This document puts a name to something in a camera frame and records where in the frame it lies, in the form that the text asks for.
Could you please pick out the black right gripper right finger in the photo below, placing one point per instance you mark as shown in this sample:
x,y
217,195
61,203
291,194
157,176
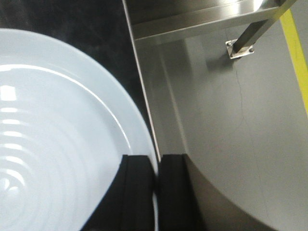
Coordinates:
x,y
177,206

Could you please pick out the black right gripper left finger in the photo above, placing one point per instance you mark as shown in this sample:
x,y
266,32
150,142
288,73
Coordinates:
x,y
128,202

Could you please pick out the white round plate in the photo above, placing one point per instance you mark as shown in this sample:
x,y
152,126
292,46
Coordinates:
x,y
66,125

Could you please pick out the steel shelf leg right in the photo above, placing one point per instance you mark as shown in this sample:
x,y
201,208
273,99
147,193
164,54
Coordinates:
x,y
244,45

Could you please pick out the stainless steel shelf rail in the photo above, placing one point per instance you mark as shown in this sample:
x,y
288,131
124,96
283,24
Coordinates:
x,y
150,18

